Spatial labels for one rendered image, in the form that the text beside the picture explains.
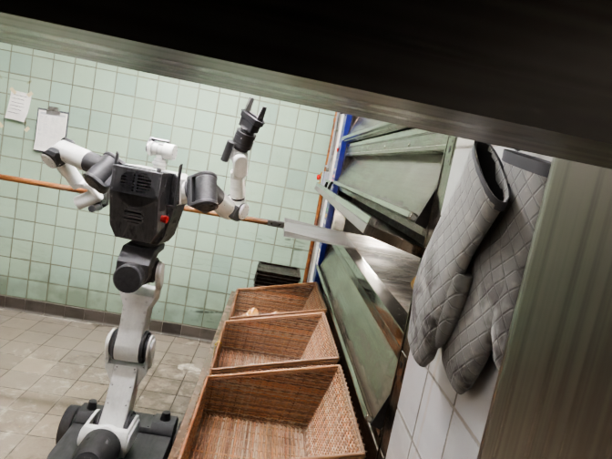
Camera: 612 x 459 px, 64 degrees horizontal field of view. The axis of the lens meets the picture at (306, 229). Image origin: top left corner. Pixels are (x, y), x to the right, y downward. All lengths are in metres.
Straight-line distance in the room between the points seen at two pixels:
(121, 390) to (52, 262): 2.12
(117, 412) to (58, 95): 2.58
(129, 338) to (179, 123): 2.07
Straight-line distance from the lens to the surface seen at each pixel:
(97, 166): 2.22
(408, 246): 1.21
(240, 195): 2.29
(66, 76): 4.20
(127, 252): 2.10
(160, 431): 2.60
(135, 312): 2.26
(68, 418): 2.69
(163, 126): 3.96
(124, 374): 2.36
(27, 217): 4.33
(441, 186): 1.18
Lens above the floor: 1.54
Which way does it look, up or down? 7 degrees down
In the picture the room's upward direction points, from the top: 11 degrees clockwise
